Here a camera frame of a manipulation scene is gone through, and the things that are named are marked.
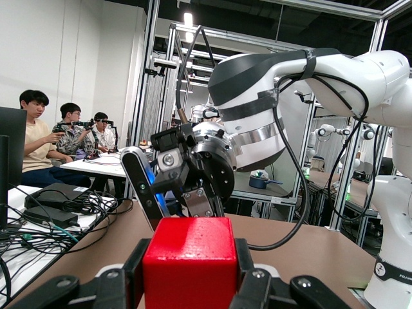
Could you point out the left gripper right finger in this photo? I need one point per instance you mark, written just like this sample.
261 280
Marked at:
257 289

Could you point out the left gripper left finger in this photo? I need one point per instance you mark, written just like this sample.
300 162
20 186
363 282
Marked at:
112 289

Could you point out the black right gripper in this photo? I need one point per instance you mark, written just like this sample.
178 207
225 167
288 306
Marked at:
219 177

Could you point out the red wooden block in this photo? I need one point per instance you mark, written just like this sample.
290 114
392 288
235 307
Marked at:
190 273

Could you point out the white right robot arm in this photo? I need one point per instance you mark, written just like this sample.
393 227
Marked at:
354 80

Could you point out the blue pot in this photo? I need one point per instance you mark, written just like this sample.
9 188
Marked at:
259 183

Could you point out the white work table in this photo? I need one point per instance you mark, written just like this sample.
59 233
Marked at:
96 165

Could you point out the black power brick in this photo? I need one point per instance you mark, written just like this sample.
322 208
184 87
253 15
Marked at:
54 193
48 215

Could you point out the person in white shirt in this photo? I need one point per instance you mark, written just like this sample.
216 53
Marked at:
104 136

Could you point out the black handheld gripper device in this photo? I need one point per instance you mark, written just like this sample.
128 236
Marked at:
77 124
106 122

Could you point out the person in patterned shirt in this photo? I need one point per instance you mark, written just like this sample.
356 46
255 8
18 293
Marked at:
72 141

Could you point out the white side table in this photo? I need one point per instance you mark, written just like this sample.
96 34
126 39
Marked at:
19 191

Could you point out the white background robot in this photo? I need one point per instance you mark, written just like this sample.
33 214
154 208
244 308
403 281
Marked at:
322 131

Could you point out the person in beige shirt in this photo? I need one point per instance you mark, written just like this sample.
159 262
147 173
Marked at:
35 138

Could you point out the white ceiling light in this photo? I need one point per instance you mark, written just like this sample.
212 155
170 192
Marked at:
188 22

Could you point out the black monitor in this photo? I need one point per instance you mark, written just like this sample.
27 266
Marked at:
11 145

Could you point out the black right camera bracket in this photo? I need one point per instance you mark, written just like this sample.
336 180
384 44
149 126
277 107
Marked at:
165 141

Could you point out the black frame-mounted camera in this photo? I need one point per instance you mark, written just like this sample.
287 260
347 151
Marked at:
164 63

